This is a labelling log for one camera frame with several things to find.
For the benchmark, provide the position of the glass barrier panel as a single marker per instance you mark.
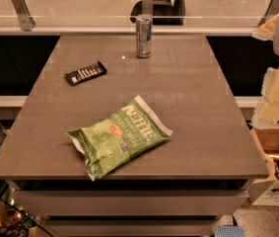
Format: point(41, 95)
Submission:
point(116, 13)

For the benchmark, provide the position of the left metal railing post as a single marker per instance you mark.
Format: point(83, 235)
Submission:
point(26, 21)

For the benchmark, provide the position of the black office chair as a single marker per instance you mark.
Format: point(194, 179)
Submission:
point(168, 12)

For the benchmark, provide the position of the black snack bar wrapper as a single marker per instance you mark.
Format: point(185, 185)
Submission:
point(85, 73)

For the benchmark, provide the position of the right metal railing post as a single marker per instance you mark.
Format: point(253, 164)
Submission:
point(271, 11)

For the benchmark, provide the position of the silver blue redbull can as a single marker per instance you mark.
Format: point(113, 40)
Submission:
point(143, 35)

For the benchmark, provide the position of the green kettle chips bag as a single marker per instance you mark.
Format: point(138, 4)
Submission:
point(112, 142)

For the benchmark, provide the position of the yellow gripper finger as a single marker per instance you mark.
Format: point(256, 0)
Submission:
point(266, 112)
point(266, 30)

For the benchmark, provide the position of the blue mesh basket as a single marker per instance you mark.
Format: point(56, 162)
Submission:
point(229, 231)

